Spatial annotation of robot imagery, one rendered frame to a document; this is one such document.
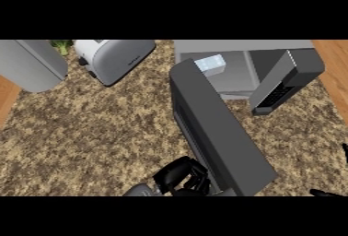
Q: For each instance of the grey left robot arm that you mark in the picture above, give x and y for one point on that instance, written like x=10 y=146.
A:
x=142 y=191

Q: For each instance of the pale blue milk carton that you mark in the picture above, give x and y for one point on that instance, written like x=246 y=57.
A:
x=212 y=65

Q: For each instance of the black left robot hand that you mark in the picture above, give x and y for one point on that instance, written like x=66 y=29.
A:
x=175 y=176

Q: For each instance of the white and grey toaster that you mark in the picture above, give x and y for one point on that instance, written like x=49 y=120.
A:
x=113 y=60

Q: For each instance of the green broccoli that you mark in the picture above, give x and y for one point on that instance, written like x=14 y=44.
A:
x=63 y=46

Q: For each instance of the grey rounded appliance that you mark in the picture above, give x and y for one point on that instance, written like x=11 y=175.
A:
x=32 y=65

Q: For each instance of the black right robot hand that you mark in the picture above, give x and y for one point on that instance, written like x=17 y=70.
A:
x=327 y=193

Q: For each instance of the dark grey microwave door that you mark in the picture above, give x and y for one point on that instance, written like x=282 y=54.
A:
x=213 y=129

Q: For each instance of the grey microwave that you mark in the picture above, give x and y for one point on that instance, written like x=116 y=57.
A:
x=263 y=70

